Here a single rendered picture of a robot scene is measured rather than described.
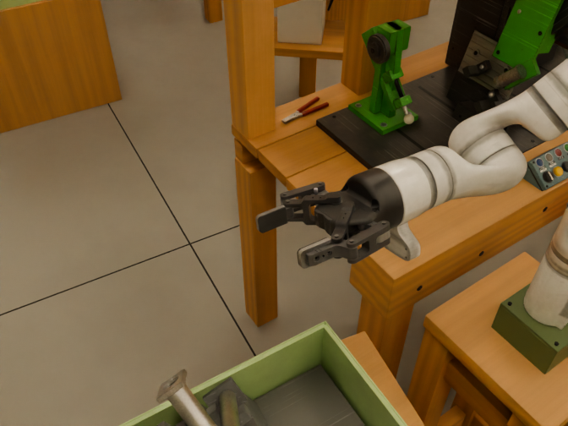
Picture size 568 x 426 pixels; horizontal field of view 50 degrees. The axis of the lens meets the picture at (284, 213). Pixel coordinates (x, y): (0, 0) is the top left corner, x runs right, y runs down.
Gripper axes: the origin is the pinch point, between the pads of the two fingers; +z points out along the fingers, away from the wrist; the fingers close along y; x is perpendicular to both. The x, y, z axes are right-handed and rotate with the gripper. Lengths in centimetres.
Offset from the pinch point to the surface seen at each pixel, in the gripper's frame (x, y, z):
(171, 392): 21.5, -8.6, 14.6
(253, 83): 12, -86, -40
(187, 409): 24.8, -7.9, 13.3
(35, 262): 95, -188, 21
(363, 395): 48, -14, -19
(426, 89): 27, -82, -95
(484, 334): 53, -16, -51
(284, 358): 44, -26, -10
